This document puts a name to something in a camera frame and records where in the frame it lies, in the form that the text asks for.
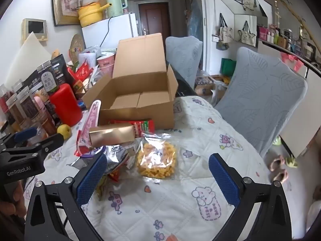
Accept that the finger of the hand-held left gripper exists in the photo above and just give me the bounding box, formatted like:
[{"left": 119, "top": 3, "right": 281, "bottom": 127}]
[
  {"left": 0, "top": 127, "right": 38, "bottom": 146},
  {"left": 25, "top": 133, "right": 65, "bottom": 160}
]

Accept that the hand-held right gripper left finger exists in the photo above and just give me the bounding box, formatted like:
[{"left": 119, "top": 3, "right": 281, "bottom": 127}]
[{"left": 24, "top": 153, "right": 108, "bottom": 241}]

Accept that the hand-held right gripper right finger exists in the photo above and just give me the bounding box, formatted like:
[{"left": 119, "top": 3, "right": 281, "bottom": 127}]
[{"left": 209, "top": 153, "right": 293, "bottom": 241}]

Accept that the red yellow snack packet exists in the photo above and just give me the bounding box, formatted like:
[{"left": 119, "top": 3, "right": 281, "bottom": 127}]
[{"left": 108, "top": 169, "right": 126, "bottom": 182}]

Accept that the purple silver snack bag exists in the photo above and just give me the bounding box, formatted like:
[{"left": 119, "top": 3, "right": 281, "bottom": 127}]
[{"left": 70, "top": 144, "right": 137, "bottom": 175}]

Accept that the pink snack packet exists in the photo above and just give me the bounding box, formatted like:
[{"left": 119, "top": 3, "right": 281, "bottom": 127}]
[{"left": 75, "top": 100, "right": 102, "bottom": 157}]

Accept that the gold rectangular box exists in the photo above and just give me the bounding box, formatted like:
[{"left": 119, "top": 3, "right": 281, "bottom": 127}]
[{"left": 89, "top": 124, "right": 136, "bottom": 148}]

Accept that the clear bag of yellow snacks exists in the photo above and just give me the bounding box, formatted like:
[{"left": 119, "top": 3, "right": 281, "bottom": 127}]
[{"left": 135, "top": 133, "right": 180, "bottom": 180}]

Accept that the red green snack box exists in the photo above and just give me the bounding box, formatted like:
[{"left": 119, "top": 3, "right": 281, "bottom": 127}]
[{"left": 108, "top": 119, "right": 155, "bottom": 138}]

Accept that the brown cardboard box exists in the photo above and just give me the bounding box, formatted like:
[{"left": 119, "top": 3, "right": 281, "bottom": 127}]
[{"left": 81, "top": 33, "right": 179, "bottom": 131}]

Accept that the person's left hand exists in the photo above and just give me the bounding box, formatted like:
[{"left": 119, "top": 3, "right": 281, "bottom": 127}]
[{"left": 0, "top": 181, "right": 27, "bottom": 218}]

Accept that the yellow apple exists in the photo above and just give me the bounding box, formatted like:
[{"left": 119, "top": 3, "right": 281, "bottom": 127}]
[{"left": 57, "top": 124, "right": 72, "bottom": 140}]

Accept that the pink bottle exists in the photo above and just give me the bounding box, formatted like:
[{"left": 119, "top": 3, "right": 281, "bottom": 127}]
[{"left": 34, "top": 96, "right": 49, "bottom": 113}]

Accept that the red cylinder can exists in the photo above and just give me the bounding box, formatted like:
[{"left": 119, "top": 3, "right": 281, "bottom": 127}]
[{"left": 49, "top": 83, "right": 83, "bottom": 127}]

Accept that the pink slipper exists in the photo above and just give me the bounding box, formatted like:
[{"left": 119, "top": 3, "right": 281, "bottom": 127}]
[
  {"left": 268, "top": 156, "right": 285, "bottom": 170},
  {"left": 273, "top": 169, "right": 288, "bottom": 181}
]

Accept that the printed quilted tablecloth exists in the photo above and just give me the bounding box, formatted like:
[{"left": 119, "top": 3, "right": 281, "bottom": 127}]
[{"left": 24, "top": 97, "right": 274, "bottom": 241}]

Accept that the white lidded dark jar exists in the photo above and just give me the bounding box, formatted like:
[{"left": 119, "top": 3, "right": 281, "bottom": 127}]
[{"left": 36, "top": 61, "right": 61, "bottom": 96}]

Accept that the black snack bag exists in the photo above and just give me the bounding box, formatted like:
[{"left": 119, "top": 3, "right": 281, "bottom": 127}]
[{"left": 27, "top": 54, "right": 69, "bottom": 91}]

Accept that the red envelope packet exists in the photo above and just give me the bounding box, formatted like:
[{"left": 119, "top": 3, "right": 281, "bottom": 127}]
[{"left": 74, "top": 59, "right": 94, "bottom": 82}]

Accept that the white foam board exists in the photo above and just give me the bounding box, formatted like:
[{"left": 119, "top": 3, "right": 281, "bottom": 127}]
[{"left": 5, "top": 31, "right": 52, "bottom": 88}]

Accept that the pink paper cup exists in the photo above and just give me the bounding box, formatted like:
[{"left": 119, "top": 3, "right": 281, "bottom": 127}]
[
  {"left": 99, "top": 65, "right": 114, "bottom": 77},
  {"left": 97, "top": 53, "right": 116, "bottom": 68}
]

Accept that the large grey covered chair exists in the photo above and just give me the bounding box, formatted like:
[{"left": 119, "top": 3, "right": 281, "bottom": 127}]
[{"left": 214, "top": 46, "right": 308, "bottom": 157}]

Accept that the cardboard box of goods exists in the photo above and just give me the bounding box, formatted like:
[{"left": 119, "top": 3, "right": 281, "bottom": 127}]
[{"left": 194, "top": 75, "right": 217, "bottom": 96}]

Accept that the round woven mat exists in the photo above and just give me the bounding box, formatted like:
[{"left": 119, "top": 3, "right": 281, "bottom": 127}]
[{"left": 69, "top": 33, "right": 84, "bottom": 63}]

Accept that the green storage box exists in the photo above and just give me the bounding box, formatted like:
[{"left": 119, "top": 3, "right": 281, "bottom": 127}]
[{"left": 221, "top": 58, "right": 237, "bottom": 76}]

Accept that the white refrigerator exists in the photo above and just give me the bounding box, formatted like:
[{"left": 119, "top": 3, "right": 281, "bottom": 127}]
[{"left": 81, "top": 12, "right": 139, "bottom": 51}]

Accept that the small grey covered chair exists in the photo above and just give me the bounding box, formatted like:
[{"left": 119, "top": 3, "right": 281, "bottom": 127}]
[{"left": 165, "top": 36, "right": 203, "bottom": 88}]

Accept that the yellow pot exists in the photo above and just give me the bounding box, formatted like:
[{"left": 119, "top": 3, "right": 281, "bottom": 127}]
[{"left": 78, "top": 2, "right": 111, "bottom": 28}]

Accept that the gold framed picture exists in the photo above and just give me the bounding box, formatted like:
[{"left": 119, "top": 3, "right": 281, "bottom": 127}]
[{"left": 52, "top": 0, "right": 81, "bottom": 27}]

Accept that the wide canvas tote bag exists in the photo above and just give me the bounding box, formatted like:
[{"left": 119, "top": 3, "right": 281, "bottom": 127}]
[{"left": 238, "top": 20, "right": 257, "bottom": 46}]

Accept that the small canvas tote bag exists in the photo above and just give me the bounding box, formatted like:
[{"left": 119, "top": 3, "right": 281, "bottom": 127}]
[{"left": 219, "top": 13, "right": 234, "bottom": 43}]

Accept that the green electric kettle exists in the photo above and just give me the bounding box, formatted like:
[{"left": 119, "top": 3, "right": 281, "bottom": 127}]
[{"left": 106, "top": 0, "right": 128, "bottom": 18}]

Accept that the row of cosmetic bottles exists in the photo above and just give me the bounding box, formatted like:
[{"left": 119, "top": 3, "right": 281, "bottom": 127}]
[{"left": 258, "top": 21, "right": 321, "bottom": 61}]

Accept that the brown door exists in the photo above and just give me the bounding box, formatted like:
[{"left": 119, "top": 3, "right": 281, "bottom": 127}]
[{"left": 138, "top": 2, "right": 169, "bottom": 37}]

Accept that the blue plastic hanging bag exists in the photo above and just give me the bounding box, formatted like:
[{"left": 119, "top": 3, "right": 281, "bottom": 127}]
[{"left": 187, "top": 0, "right": 206, "bottom": 34}]

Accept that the beige wall intercom panel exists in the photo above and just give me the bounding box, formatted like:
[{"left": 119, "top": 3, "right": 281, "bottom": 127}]
[{"left": 21, "top": 18, "right": 48, "bottom": 43}]

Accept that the black power cord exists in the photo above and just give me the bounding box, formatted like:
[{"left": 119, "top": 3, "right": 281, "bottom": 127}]
[{"left": 99, "top": 17, "right": 111, "bottom": 51}]

